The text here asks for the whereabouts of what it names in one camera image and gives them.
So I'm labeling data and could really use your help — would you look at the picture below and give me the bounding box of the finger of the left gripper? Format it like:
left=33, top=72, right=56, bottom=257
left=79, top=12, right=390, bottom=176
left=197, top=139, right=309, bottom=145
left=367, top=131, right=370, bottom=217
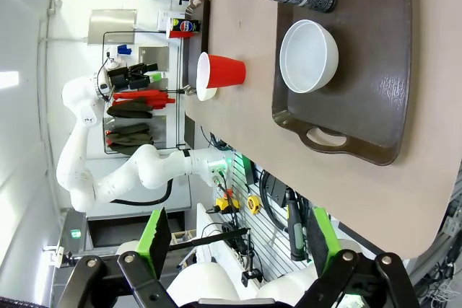
left=129, top=72, right=162, bottom=89
left=128, top=63, right=159, bottom=73

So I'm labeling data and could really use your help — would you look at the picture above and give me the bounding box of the brown plastic tray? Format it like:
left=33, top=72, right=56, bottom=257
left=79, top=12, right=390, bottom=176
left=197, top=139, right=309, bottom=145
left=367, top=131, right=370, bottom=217
left=271, top=0, right=413, bottom=167
left=181, top=0, right=212, bottom=94

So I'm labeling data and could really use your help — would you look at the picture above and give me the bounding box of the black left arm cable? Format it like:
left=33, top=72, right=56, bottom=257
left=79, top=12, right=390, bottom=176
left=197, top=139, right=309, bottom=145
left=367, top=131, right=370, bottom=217
left=110, top=177, right=174, bottom=207

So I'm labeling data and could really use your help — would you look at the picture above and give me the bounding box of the olive fabric bundle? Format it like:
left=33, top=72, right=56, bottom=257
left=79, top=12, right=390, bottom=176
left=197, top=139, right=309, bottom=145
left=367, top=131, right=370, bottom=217
left=105, top=100, right=153, bottom=119
left=105, top=123, right=155, bottom=149

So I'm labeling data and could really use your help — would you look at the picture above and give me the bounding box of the matte white bowl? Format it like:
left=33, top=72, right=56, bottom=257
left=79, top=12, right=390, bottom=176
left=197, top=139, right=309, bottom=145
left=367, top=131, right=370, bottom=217
left=196, top=85, right=219, bottom=103

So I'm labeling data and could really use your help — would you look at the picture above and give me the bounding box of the red fabric bundle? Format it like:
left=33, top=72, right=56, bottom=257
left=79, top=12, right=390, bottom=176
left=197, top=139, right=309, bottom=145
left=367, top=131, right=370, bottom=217
left=113, top=90, right=177, bottom=110

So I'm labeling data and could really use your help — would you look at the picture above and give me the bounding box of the black handheld screwdriver tool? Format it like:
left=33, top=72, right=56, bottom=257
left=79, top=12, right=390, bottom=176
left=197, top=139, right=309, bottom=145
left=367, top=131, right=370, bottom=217
left=284, top=188, right=308, bottom=263

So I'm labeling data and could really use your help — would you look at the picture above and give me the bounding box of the black power adapter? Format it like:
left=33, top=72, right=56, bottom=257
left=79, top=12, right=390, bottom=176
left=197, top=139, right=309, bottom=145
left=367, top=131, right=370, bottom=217
left=268, top=177, right=290, bottom=207

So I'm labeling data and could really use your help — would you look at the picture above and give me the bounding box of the black coiled cable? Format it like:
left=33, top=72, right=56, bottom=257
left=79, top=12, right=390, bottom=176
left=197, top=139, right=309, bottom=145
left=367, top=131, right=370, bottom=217
left=258, top=168, right=290, bottom=232

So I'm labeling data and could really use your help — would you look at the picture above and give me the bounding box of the white slatted tool board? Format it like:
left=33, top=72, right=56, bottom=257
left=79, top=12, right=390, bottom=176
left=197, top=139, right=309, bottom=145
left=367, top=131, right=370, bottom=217
left=215, top=151, right=326, bottom=287

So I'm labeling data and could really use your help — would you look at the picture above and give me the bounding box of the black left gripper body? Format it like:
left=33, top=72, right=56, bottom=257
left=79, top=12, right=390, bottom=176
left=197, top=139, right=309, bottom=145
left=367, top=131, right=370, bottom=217
left=107, top=66, right=133, bottom=90

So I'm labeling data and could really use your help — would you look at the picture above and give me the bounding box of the black Pepsi can lime band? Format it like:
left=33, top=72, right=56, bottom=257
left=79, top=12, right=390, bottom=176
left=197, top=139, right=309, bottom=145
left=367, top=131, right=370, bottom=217
left=171, top=17, right=201, bottom=34

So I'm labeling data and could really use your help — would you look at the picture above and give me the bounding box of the yellow tape measure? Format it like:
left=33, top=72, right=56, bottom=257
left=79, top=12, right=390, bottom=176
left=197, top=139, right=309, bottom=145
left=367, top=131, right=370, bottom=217
left=246, top=195, right=262, bottom=215

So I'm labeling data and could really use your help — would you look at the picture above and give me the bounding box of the stainless metal wall panel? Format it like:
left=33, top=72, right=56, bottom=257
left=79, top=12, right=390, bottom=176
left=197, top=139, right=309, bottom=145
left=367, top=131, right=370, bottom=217
left=87, top=9, right=139, bottom=46

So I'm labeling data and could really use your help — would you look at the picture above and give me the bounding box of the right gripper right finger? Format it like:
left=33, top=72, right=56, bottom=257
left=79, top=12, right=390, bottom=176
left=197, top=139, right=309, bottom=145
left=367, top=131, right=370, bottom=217
left=295, top=206, right=420, bottom=308

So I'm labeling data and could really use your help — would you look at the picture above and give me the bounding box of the yellow emergency stop box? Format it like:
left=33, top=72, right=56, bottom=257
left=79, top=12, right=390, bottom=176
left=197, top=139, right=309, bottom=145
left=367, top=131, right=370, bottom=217
left=215, top=195, right=241, bottom=214

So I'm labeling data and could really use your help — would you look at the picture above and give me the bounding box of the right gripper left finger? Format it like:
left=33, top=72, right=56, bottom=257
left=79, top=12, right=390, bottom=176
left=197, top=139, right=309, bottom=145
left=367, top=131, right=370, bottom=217
left=57, top=206, right=175, bottom=308

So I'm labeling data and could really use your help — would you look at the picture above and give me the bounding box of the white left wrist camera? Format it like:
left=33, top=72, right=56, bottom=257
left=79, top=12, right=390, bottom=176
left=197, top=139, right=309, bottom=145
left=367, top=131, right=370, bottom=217
left=106, top=56, right=126, bottom=71

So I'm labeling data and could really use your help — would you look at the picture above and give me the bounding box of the glossy pale grey bowl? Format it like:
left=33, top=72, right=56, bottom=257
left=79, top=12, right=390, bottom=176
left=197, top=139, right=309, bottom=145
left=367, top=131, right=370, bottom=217
left=279, top=19, right=340, bottom=94

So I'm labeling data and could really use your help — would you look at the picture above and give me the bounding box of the red plastic cup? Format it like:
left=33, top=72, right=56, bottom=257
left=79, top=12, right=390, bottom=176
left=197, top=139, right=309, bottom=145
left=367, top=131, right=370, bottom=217
left=165, top=17, right=196, bottom=40
left=196, top=51, right=248, bottom=102

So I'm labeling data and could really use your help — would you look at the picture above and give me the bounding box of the black articulated rod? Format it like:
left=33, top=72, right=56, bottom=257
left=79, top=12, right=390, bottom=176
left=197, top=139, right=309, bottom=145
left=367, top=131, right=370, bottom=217
left=168, top=227, right=252, bottom=252

